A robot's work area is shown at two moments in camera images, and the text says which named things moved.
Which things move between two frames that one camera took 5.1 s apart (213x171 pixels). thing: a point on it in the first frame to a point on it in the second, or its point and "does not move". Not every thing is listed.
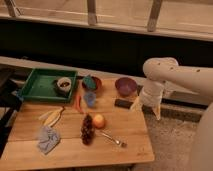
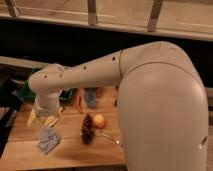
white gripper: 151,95 to 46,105
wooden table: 96,126 does not move
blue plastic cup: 90,98 does not move
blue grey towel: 48,138 does not move
